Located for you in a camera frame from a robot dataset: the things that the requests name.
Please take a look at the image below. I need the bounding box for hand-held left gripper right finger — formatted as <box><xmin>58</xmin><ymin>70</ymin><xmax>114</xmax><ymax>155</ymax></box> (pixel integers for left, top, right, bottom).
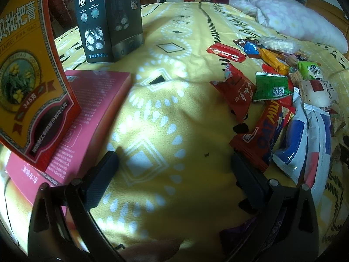
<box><xmin>218</xmin><ymin>153</ymin><xmax>319</xmax><ymax>262</ymax></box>

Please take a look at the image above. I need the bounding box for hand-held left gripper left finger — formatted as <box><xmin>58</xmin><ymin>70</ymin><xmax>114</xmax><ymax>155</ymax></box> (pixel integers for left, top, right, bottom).
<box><xmin>27</xmin><ymin>151</ymin><xmax>128</xmax><ymax>262</ymax></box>

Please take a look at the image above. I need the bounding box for purple snack packet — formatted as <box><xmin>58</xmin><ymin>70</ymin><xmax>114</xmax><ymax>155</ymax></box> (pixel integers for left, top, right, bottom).
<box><xmin>219</xmin><ymin>213</ymin><xmax>287</xmax><ymax>252</ymax></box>

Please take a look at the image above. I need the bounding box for pile of assorted snack packets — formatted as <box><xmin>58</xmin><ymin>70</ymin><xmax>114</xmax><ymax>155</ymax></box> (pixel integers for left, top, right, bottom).
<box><xmin>229</xmin><ymin>35</ymin><xmax>349</xmax><ymax>205</ymax></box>

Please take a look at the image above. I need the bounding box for flat pink box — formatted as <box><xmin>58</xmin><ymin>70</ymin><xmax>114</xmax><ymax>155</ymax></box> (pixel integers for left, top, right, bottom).
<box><xmin>5</xmin><ymin>70</ymin><xmax>132</xmax><ymax>224</ymax></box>

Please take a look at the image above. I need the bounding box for yellow patterned blanket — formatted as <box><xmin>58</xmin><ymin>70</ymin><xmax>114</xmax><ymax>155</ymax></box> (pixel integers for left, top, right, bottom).
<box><xmin>0</xmin><ymin>1</ymin><xmax>349</xmax><ymax>260</ymax></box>

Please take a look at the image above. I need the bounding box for red snack packet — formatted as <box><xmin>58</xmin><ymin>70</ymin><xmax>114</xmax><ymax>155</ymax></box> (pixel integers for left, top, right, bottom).
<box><xmin>211</xmin><ymin>63</ymin><xmax>256</xmax><ymax>122</ymax></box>
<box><xmin>206</xmin><ymin>44</ymin><xmax>246</xmax><ymax>63</ymax></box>

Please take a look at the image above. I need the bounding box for orange and red box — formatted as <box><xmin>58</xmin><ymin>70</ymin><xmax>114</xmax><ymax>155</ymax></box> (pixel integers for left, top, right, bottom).
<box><xmin>0</xmin><ymin>0</ymin><xmax>82</xmax><ymax>173</ymax></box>

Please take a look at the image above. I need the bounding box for black printed box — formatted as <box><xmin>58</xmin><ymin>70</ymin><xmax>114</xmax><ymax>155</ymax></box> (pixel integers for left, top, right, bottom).
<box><xmin>73</xmin><ymin>0</ymin><xmax>144</xmax><ymax>64</ymax></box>

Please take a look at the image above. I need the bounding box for white pillow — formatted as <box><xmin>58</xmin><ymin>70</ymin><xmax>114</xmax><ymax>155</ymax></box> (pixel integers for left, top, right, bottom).
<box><xmin>229</xmin><ymin>0</ymin><xmax>349</xmax><ymax>53</ymax></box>

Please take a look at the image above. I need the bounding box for wooden headboard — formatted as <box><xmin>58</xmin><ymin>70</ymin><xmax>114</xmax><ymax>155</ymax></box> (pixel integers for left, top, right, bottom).
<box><xmin>305</xmin><ymin>0</ymin><xmax>349</xmax><ymax>22</ymax></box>

